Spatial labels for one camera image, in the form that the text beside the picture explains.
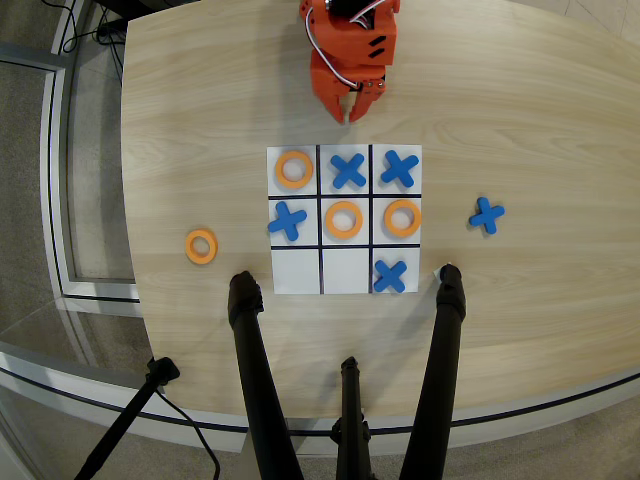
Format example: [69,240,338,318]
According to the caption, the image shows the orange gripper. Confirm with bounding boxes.
[309,48,389,125]

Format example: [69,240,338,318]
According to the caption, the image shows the orange foam ring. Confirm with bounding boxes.
[184,228,220,266]
[274,150,315,191]
[324,199,365,240]
[383,198,423,239]

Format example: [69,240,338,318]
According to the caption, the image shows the blue foam cross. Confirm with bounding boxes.
[379,149,421,190]
[372,259,409,295]
[329,153,368,191]
[468,196,507,236]
[267,200,309,243]

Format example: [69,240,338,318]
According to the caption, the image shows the white tic-tac-toe board sheet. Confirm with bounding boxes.
[265,143,424,296]

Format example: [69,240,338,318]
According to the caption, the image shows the short black tripod leg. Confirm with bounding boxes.
[328,355,374,480]

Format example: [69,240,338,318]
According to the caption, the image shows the thin black stand leg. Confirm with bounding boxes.
[73,356,182,480]

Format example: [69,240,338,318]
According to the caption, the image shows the black cable bundle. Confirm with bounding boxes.
[58,0,125,76]

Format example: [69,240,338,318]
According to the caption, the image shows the grey metal partition frame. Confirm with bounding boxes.
[0,41,142,307]

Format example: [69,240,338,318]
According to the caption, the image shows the black floor cable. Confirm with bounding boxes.
[153,388,222,480]

